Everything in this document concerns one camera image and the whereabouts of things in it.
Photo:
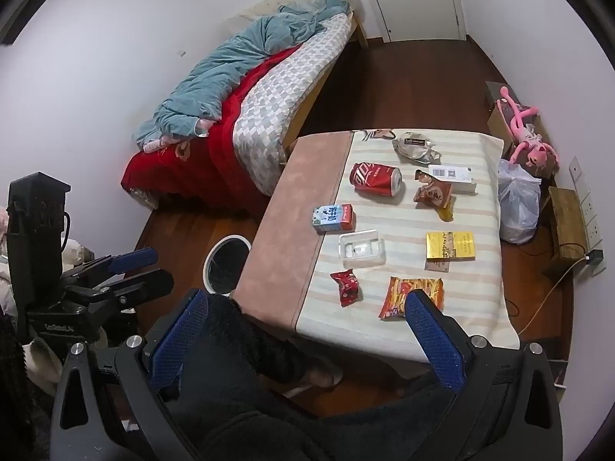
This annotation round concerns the white box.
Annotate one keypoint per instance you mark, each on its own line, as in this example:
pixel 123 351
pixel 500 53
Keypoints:
pixel 456 182

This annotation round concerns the white power strip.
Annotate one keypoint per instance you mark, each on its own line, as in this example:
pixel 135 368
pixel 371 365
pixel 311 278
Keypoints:
pixel 588 201

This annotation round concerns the checkered grey white quilt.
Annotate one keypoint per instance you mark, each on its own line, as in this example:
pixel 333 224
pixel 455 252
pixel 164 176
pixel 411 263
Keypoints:
pixel 288 81

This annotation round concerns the teal duvet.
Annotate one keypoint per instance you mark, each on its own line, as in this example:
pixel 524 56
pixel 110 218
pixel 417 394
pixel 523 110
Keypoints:
pixel 226 67

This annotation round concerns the brown snack wrapper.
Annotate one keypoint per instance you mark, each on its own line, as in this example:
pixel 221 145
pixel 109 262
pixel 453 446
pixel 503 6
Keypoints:
pixel 432 197

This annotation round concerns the pink plush toy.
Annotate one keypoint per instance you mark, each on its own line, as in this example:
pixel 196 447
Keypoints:
pixel 533 149

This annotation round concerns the black charger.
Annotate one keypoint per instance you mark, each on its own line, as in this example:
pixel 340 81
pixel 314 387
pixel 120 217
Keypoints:
pixel 595 256

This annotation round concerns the pink patterned cloth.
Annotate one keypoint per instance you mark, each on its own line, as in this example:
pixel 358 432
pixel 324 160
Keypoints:
pixel 158 144

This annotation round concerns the white round trash bin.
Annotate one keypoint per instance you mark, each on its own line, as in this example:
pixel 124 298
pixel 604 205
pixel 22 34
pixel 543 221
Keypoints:
pixel 226 264

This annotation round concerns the striped cream table cloth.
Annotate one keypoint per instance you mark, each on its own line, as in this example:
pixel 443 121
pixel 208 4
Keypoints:
pixel 408 249

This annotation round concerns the printed paper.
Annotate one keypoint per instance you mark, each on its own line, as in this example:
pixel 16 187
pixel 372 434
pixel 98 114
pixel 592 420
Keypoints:
pixel 377 133

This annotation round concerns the wooden box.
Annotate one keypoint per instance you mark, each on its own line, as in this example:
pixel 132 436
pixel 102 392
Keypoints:
pixel 567 225

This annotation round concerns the yellow cigarette box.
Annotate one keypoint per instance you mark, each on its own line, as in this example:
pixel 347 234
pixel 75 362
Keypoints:
pixel 449 245

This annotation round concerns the beige slipper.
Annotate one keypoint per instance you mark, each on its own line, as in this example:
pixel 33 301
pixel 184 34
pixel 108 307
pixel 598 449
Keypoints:
pixel 322 374

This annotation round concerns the red snack packet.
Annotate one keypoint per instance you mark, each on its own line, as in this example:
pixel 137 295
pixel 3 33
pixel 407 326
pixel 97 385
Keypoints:
pixel 347 288

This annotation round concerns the red soda can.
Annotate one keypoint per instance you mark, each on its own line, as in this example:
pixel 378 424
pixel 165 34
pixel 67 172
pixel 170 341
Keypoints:
pixel 372 177

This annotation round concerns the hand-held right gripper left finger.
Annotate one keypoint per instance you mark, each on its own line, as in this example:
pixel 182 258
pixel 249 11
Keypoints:
pixel 173 341

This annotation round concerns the orange snack packet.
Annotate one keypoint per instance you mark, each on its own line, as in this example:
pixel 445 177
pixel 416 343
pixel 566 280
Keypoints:
pixel 399 297

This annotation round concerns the wooden bed frame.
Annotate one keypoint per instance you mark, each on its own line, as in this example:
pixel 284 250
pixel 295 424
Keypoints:
pixel 312 96

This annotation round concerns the beige patterned bed sheet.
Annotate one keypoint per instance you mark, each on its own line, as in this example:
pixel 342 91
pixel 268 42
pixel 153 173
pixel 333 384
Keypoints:
pixel 141 198

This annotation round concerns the cardboard box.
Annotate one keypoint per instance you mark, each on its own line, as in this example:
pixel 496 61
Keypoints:
pixel 499 122

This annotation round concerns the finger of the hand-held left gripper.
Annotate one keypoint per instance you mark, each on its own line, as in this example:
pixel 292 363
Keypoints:
pixel 149 281
pixel 134 258

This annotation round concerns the silver foil bag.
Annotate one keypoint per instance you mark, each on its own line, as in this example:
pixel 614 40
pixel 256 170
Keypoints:
pixel 415 151

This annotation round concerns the yellow wrapper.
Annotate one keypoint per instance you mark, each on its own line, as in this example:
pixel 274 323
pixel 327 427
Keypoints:
pixel 447 212

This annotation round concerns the white plastic bag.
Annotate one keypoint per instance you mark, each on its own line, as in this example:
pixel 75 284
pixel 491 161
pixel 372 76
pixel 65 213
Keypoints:
pixel 519 201

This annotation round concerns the clear plastic container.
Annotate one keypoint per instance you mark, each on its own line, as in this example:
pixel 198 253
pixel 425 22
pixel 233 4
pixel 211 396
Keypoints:
pixel 360 248

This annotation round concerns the blue milk carton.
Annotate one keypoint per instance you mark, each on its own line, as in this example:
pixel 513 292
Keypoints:
pixel 331 216

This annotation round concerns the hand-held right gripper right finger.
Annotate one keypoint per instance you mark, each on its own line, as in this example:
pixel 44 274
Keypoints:
pixel 432 341

